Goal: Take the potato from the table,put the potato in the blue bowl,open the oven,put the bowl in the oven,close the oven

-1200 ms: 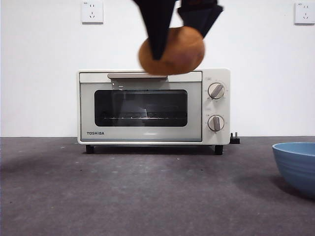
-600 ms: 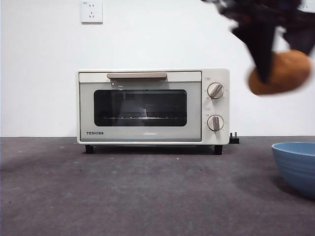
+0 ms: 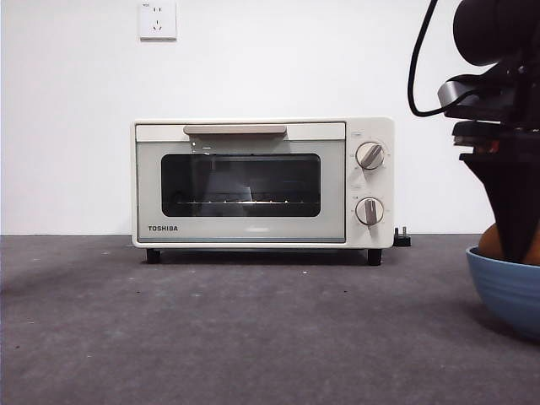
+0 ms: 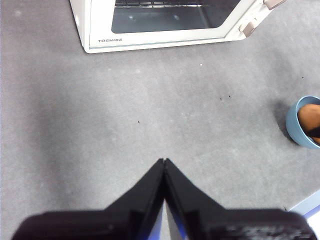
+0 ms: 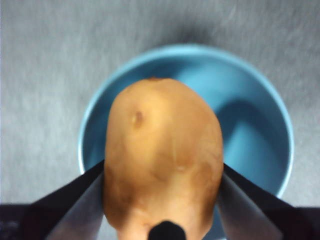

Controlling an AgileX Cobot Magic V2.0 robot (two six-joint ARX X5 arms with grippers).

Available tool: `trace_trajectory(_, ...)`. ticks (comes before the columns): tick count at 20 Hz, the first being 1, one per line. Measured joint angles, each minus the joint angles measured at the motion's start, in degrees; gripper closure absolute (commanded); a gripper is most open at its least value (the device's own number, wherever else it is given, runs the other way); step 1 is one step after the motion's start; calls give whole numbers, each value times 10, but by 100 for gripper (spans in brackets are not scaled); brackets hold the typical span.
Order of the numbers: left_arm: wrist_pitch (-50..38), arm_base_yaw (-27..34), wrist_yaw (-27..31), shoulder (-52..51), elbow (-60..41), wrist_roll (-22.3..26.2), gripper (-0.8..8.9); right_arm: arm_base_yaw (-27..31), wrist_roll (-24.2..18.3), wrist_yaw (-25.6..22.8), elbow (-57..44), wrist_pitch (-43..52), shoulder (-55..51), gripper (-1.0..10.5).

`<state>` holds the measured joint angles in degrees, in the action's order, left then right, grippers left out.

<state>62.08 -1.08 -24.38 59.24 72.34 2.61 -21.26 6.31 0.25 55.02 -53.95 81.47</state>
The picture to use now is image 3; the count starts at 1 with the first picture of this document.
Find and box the blue ribbed bowl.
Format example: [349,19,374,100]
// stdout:
[465,245,540,341]

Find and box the glass oven door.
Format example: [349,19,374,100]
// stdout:
[134,121,348,246]

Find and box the beige oven knob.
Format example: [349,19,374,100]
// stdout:
[354,141,386,171]
[354,197,386,227]

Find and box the white Toshiba toaster oven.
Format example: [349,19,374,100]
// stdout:
[131,116,397,267]

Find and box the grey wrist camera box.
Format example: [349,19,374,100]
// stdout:
[436,74,486,107]

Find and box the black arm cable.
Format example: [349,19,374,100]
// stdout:
[406,0,456,118]

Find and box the white wall socket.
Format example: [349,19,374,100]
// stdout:
[139,0,179,42]

